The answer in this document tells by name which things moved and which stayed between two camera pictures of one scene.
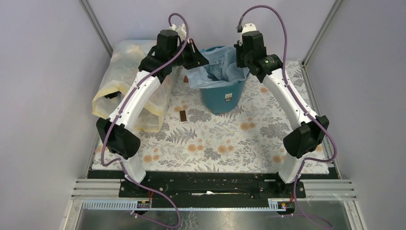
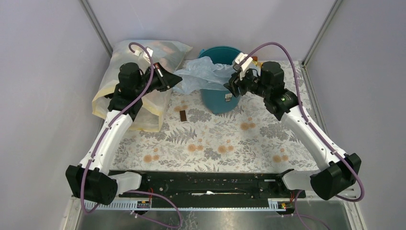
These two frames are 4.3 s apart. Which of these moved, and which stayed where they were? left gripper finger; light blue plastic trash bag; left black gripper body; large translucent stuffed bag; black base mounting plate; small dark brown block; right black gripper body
Moved: left black gripper body; left gripper finger; right black gripper body; light blue plastic trash bag
Stayed: small dark brown block; large translucent stuffed bag; black base mounting plate
